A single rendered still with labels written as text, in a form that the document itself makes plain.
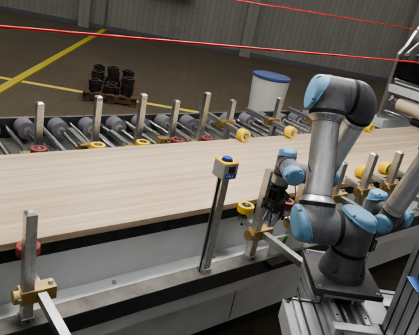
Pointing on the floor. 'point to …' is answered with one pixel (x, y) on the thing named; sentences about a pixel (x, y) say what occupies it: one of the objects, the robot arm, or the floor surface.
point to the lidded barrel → (267, 90)
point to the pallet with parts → (126, 85)
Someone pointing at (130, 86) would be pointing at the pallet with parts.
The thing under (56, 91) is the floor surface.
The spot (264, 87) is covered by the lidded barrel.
